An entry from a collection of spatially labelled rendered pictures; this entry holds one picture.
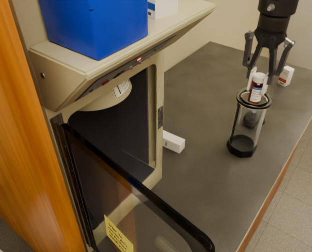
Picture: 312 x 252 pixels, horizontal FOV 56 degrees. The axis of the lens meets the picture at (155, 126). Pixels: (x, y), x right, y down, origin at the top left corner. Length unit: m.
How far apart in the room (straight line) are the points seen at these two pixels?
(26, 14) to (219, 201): 0.72
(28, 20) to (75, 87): 0.11
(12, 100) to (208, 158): 0.80
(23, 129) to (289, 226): 1.93
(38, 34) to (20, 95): 0.13
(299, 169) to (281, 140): 1.32
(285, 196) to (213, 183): 1.35
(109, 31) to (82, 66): 0.05
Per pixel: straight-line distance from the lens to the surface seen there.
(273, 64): 0.89
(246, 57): 0.90
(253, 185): 0.99
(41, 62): 0.42
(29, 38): 0.44
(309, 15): 3.49
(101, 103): 0.61
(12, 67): 0.32
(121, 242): 0.55
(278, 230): 2.09
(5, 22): 0.31
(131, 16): 0.40
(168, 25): 0.47
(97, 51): 0.37
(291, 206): 2.24
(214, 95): 1.35
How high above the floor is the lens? 1.68
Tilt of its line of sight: 40 degrees down
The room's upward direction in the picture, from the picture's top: straight up
